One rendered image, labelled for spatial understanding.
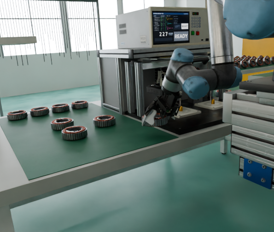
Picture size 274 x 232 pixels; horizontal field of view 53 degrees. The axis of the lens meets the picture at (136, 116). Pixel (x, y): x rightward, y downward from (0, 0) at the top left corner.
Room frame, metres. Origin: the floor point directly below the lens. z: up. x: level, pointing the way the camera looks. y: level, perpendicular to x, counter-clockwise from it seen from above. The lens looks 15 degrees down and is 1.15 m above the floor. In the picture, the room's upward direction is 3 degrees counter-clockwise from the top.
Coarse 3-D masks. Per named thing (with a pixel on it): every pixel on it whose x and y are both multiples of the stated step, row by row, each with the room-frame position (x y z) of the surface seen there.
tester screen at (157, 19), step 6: (156, 12) 1.50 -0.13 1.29; (162, 12) 1.52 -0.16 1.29; (168, 12) 1.54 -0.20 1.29; (156, 18) 1.50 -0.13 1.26; (162, 18) 1.52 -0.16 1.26; (168, 18) 1.54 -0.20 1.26; (174, 18) 1.56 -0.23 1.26; (180, 18) 1.58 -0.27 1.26; (186, 18) 1.60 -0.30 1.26; (156, 24) 1.50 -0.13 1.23; (162, 24) 1.52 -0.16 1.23; (168, 24) 1.54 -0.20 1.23; (156, 30) 1.50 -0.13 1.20; (162, 30) 1.52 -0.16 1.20; (168, 30) 1.54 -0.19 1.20; (174, 30) 1.56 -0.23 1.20; (180, 30) 1.58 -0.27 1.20; (186, 30) 1.60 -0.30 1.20; (156, 36) 1.49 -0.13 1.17; (162, 36) 1.51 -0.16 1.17; (168, 36) 1.54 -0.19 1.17; (156, 42) 1.49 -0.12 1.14; (162, 42) 1.51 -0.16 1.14
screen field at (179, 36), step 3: (174, 33) 1.56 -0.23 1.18; (177, 33) 1.57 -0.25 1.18; (180, 33) 1.58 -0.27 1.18; (183, 33) 1.59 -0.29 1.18; (186, 33) 1.60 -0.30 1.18; (174, 36) 1.56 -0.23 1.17; (177, 36) 1.57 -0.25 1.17; (180, 36) 1.58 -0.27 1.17; (183, 36) 1.59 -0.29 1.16; (186, 36) 1.60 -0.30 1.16; (174, 39) 1.56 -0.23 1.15; (177, 39) 1.57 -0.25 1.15; (180, 39) 1.58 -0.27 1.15; (183, 39) 1.59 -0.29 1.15; (186, 39) 1.60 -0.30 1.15
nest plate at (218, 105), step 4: (196, 104) 1.55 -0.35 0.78; (200, 104) 1.53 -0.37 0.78; (204, 104) 1.52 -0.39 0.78; (208, 104) 1.52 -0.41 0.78; (212, 104) 1.51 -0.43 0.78; (216, 104) 1.51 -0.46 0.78; (220, 104) 1.50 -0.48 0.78; (208, 108) 1.47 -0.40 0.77; (212, 108) 1.44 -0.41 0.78; (216, 108) 1.45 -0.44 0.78; (220, 108) 1.46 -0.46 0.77
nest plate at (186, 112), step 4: (184, 108) 1.46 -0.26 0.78; (188, 108) 1.46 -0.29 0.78; (176, 112) 1.38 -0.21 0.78; (180, 112) 1.38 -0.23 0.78; (184, 112) 1.37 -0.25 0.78; (188, 112) 1.37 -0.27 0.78; (192, 112) 1.36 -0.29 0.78; (196, 112) 1.37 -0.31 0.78; (200, 112) 1.38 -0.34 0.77; (176, 116) 1.33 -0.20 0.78; (180, 116) 1.31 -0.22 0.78; (184, 116) 1.33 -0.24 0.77
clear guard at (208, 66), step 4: (160, 56) 1.55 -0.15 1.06; (164, 56) 1.53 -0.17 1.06; (168, 56) 1.51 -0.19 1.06; (196, 56) 1.37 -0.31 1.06; (200, 56) 1.36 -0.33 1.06; (204, 56) 1.36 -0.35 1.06; (208, 56) 1.37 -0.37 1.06; (196, 64) 1.29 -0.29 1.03; (200, 64) 1.30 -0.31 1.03; (204, 64) 1.31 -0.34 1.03; (208, 64) 1.32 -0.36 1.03; (196, 68) 1.27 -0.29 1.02; (200, 68) 1.28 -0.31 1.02; (204, 68) 1.29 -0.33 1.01; (208, 68) 1.30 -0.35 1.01
